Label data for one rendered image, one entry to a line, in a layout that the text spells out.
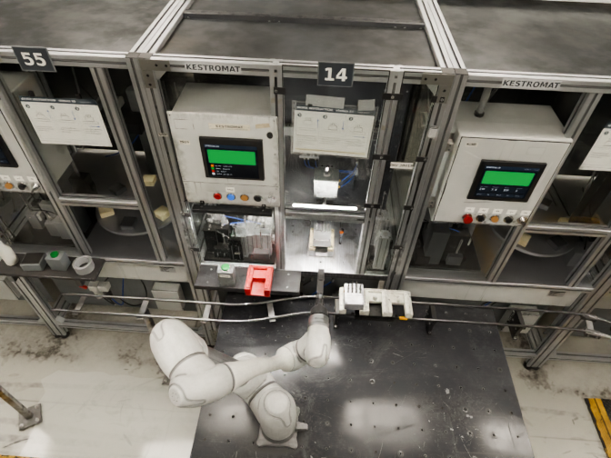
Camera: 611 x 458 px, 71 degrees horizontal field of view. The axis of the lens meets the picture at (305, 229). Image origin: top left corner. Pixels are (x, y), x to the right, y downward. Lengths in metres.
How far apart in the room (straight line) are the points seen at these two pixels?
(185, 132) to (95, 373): 1.95
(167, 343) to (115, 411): 1.66
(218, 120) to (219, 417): 1.32
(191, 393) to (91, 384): 1.89
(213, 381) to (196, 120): 0.94
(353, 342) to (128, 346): 1.63
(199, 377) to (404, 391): 1.16
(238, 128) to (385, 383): 1.38
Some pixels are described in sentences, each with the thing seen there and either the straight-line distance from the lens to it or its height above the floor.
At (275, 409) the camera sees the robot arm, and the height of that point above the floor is 0.95.
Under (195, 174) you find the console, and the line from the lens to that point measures 1.89.
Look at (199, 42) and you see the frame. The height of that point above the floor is 2.01.
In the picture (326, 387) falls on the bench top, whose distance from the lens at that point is 2.20.
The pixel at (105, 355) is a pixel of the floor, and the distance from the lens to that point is 3.29.
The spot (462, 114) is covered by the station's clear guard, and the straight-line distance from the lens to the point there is 1.73.
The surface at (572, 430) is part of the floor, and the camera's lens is 3.31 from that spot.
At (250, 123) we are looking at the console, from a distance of 1.68.
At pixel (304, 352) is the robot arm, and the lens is 1.78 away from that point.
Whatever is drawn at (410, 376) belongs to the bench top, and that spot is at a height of 0.68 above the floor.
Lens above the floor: 2.70
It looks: 46 degrees down
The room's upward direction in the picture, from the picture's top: 2 degrees clockwise
